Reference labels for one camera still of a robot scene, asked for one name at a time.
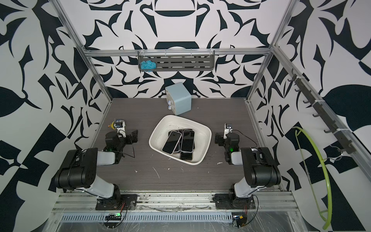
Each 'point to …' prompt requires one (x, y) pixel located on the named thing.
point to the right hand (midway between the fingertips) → (223, 130)
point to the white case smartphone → (171, 142)
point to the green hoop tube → (330, 217)
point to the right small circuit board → (240, 220)
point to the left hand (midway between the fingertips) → (127, 129)
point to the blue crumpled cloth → (148, 65)
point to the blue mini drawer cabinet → (178, 98)
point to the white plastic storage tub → (163, 124)
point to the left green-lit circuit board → (113, 216)
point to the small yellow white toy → (118, 124)
